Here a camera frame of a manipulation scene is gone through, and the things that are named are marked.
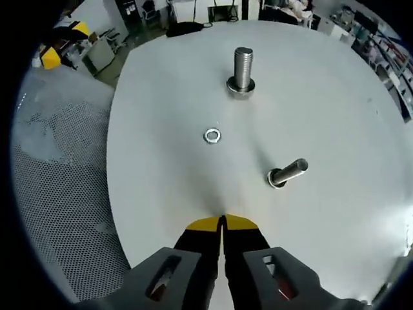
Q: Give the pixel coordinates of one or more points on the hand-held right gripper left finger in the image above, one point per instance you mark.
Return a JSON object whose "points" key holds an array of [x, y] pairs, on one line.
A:
{"points": [[200, 242]]}

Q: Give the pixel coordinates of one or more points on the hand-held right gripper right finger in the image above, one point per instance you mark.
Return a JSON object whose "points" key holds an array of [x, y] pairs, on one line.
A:
{"points": [[242, 242]]}

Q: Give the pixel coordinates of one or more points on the small steel washer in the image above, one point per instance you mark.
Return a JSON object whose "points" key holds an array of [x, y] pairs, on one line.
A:
{"points": [[270, 181]]}

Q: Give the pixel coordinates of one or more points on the small threaded steel stud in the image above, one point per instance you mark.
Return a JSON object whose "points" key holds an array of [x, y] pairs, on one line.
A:
{"points": [[292, 171]]}

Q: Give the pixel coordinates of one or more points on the large silver washer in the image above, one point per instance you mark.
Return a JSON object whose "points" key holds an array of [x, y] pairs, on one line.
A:
{"points": [[230, 85]]}

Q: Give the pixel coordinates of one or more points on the large threaded steel stud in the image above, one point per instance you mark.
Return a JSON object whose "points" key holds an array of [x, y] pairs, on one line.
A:
{"points": [[242, 64]]}

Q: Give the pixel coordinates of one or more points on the white drawer cabinet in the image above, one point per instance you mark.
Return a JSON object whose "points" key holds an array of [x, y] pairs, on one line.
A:
{"points": [[98, 55]]}

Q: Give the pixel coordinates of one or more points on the black computer mouse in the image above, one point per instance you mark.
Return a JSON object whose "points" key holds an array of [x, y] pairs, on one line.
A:
{"points": [[184, 29]]}

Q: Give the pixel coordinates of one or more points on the small silver hex nut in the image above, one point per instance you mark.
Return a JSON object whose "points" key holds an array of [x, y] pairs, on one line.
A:
{"points": [[205, 136]]}

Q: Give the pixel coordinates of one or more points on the grey mesh office chair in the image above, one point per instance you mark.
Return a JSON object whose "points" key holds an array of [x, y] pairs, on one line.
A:
{"points": [[64, 193]]}

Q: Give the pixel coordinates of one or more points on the storage shelving unit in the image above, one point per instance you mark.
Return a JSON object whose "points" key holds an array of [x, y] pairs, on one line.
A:
{"points": [[387, 64]]}

